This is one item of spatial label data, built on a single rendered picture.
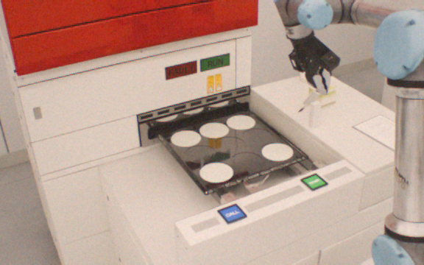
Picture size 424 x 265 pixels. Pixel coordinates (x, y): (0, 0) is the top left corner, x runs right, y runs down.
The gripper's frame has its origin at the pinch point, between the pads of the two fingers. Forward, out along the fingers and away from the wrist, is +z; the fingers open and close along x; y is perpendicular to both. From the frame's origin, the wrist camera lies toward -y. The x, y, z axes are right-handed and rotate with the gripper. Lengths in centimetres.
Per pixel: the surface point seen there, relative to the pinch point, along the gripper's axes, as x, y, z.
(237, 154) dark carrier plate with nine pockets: 27.3, 18.5, 11.6
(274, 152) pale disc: 17.9, 12.8, 16.1
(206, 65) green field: 14.4, 42.6, -8.1
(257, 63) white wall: -79, 196, 94
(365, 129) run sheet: -9.2, -1.1, 21.6
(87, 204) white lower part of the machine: 76, 51, 12
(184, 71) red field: 22.2, 42.9, -11.2
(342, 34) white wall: -163, 191, 119
